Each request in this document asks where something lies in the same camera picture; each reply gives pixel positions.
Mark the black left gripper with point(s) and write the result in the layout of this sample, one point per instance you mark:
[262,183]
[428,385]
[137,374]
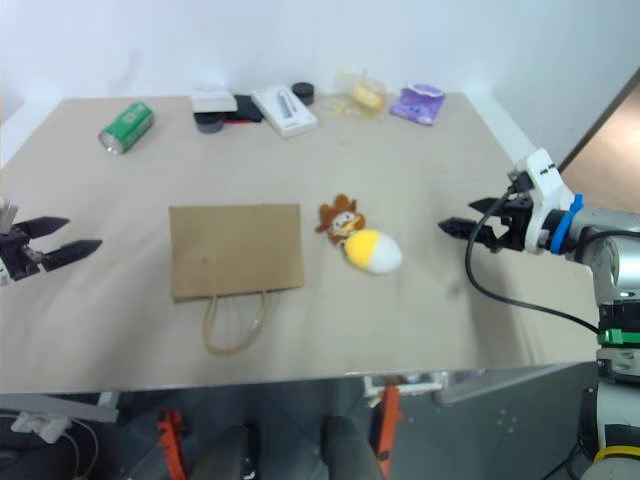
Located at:
[16,255]

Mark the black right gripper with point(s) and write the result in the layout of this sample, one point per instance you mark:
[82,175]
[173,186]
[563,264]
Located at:
[515,227]

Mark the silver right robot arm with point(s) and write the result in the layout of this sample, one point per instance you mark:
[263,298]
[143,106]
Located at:
[615,250]

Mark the clear bag with yellow snack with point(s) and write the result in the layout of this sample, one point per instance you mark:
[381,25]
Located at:
[365,95]

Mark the brown paper bag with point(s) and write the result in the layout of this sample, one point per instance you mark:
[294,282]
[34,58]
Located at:
[235,250]

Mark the blue wrist clip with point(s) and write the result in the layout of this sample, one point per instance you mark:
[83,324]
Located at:
[567,222]

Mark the yellow white plush toy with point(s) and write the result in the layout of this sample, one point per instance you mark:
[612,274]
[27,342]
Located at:
[367,247]

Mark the purple plastic packet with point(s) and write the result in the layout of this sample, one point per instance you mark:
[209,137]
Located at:
[419,105]

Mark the green drink can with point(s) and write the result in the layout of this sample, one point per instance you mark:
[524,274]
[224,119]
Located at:
[127,128]

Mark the grey metal bar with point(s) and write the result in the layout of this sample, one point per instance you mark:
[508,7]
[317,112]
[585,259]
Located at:
[60,406]

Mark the grey round tape roll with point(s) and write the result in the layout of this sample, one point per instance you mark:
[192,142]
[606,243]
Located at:
[209,125]

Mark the green connector block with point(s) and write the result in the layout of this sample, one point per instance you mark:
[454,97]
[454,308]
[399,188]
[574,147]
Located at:
[620,336]

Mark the white plastic connector block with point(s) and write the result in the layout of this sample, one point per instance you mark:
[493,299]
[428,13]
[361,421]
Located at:
[37,426]

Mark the small white box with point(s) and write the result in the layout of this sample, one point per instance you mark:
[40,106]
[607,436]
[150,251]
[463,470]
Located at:
[212,99]

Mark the grey metal panel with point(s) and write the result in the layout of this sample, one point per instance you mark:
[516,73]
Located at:
[500,425]

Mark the black round cylinder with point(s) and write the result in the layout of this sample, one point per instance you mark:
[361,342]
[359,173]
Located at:
[303,93]

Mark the white box with grey device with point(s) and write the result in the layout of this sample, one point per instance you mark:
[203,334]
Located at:
[285,112]

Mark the flat black pouch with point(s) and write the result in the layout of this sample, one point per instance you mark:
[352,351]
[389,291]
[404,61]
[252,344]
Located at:
[247,109]

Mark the orange clamp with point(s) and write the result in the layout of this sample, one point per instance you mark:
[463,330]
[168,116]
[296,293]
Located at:
[172,442]
[389,430]

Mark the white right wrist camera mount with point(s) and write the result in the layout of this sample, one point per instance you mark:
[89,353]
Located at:
[545,185]

